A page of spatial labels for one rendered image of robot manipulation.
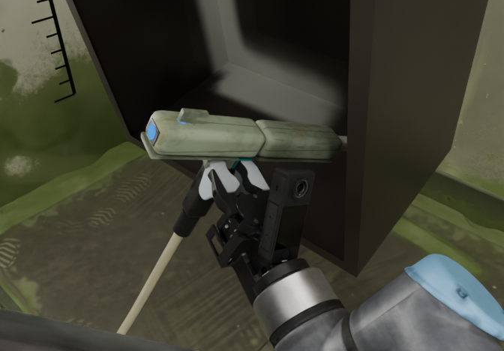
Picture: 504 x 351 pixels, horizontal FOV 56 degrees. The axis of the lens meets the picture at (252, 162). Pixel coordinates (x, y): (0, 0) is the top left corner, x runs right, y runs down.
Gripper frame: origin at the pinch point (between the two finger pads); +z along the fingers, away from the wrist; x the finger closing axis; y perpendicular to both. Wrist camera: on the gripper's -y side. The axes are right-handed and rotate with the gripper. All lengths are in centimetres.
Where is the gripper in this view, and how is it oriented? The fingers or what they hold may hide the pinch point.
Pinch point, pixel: (223, 148)
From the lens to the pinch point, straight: 64.3
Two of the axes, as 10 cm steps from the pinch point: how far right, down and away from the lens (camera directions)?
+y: -4.5, 6.8, 5.8
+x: 7.8, -0.2, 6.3
